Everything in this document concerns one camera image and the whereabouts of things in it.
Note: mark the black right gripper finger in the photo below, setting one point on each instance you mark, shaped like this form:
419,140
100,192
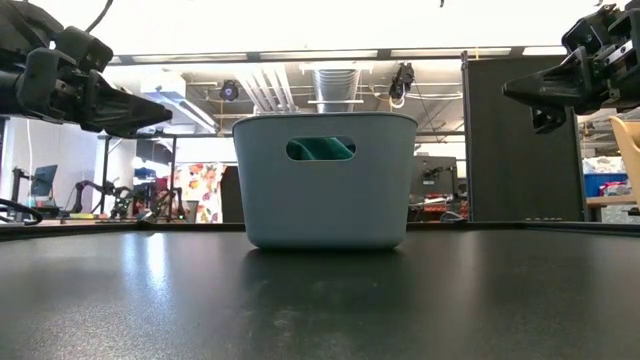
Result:
547,119
550,87

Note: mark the green microfiber towel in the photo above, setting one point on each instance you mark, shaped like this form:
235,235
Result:
320,150

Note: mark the black background robot arm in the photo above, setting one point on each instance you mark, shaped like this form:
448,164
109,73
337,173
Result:
100,192

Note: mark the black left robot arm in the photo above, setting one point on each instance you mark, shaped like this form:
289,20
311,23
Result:
20,20

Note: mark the black partition panel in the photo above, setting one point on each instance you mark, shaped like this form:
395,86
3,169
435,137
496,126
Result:
520,150

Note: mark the light plywood chair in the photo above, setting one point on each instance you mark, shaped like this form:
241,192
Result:
629,145

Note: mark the blue storage bin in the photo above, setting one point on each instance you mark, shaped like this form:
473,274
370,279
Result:
600,182

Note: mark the desk monitor on stand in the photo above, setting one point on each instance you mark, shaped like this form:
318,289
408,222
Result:
45,180

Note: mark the floral patterned cloth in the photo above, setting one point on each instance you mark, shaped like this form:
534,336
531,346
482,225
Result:
202,190

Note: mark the wooden shelf board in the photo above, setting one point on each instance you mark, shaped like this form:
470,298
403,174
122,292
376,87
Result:
610,201

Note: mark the pale blue plastic basket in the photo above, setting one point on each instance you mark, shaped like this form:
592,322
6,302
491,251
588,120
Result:
325,200

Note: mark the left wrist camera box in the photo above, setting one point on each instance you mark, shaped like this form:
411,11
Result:
85,47

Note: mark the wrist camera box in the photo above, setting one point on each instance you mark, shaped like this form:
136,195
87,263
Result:
582,35
85,47

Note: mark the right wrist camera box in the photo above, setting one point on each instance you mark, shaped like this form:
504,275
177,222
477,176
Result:
582,35

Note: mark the round black ceiling camera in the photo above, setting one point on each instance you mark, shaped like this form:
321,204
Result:
229,90

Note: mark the silver ventilation duct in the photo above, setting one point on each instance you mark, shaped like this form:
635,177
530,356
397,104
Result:
336,87

